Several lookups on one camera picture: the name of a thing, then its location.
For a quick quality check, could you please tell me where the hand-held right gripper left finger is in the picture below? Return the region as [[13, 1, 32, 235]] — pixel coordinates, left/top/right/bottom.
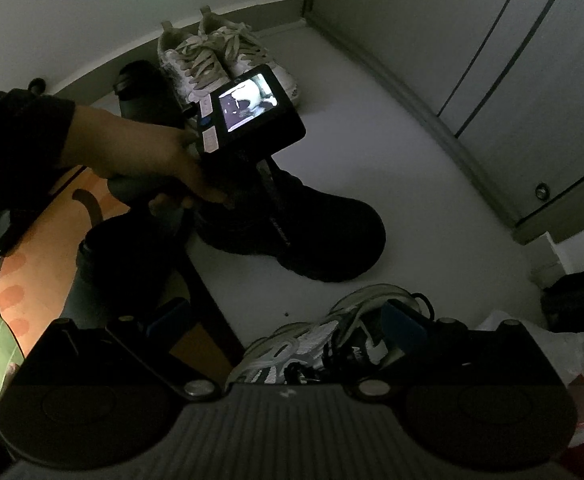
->
[[24, 297, 219, 401]]

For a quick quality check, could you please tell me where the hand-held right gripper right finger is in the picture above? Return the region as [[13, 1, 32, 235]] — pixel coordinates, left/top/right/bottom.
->
[[356, 300, 548, 401]]

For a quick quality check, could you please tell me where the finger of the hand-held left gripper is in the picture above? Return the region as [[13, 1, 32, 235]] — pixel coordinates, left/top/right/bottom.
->
[[256, 156, 294, 251]]

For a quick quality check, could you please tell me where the black chunky shoe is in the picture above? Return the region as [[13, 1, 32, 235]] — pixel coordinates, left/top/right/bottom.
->
[[194, 156, 388, 284]]

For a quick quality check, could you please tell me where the dark grey slipper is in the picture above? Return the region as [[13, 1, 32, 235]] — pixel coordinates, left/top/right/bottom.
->
[[74, 205, 194, 332]]

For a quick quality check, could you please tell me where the grey mesh running sneaker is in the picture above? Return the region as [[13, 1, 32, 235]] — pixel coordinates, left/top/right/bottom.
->
[[226, 283, 434, 397]]

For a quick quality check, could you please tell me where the black slipper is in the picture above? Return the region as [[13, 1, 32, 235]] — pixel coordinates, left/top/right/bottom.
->
[[113, 60, 189, 130]]

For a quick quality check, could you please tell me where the person's left hand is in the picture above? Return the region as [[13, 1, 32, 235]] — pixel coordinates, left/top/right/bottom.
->
[[67, 107, 229, 211]]

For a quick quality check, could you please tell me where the orange floor mat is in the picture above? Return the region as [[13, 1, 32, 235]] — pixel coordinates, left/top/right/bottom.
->
[[0, 164, 244, 387]]

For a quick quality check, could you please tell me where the white plastic bag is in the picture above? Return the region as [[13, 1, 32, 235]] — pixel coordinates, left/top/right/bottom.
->
[[472, 309, 584, 449]]

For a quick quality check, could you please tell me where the dark bag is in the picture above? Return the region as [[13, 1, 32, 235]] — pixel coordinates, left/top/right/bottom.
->
[[539, 268, 584, 337]]

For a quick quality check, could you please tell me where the grey cabinet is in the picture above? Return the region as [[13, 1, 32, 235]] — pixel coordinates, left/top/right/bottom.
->
[[301, 0, 584, 247]]

